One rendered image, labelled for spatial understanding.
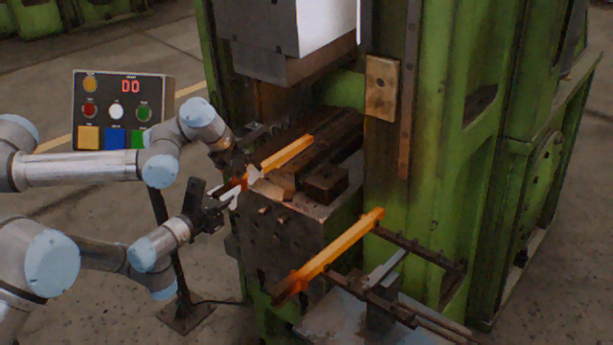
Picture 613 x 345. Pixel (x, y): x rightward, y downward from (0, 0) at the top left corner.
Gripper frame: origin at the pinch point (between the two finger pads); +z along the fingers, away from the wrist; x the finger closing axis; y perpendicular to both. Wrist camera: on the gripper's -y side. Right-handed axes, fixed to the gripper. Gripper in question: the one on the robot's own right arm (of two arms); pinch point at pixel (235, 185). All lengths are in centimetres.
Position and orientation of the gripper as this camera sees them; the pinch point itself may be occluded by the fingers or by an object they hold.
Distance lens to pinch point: 152.1
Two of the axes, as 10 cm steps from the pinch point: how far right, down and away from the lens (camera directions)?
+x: 7.9, 3.1, -5.3
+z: 6.1, -4.6, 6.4
